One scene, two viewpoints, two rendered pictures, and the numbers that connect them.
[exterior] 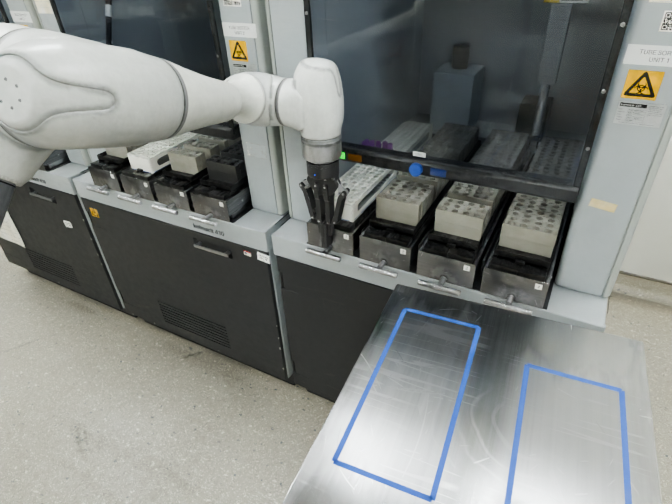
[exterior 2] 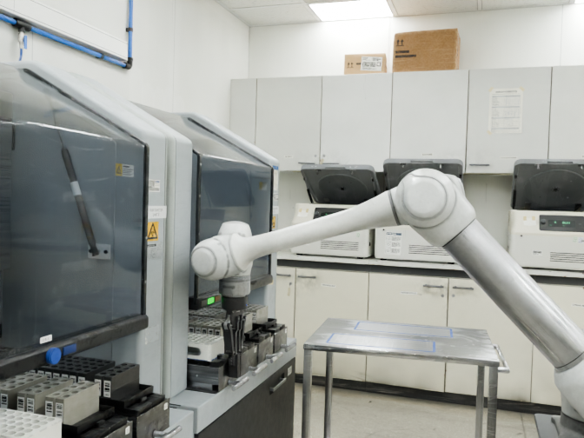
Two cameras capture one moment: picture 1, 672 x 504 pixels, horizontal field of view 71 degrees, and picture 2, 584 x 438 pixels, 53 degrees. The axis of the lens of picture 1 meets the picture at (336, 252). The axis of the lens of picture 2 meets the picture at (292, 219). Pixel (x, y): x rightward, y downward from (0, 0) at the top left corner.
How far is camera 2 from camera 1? 2.07 m
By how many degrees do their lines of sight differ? 99
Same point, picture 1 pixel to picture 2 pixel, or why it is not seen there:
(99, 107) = not seen: hidden behind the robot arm
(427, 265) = (262, 352)
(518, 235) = (260, 315)
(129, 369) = not seen: outside the picture
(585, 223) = (268, 295)
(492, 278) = (276, 339)
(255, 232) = (188, 418)
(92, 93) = not seen: hidden behind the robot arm
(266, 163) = (157, 344)
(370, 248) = (244, 361)
